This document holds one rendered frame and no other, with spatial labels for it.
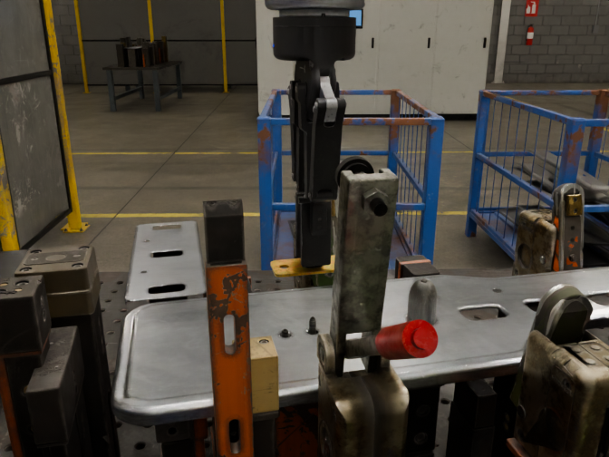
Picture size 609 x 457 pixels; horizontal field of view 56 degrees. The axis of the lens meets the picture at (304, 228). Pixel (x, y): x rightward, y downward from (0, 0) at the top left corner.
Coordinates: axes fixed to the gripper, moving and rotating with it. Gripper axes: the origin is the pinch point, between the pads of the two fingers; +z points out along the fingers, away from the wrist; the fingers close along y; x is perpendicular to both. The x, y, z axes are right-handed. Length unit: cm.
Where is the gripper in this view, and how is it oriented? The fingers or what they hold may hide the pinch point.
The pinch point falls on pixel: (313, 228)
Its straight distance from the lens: 57.8
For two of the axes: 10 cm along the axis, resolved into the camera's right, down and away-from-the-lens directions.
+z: 0.0, 9.4, 3.3
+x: -9.7, 0.7, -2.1
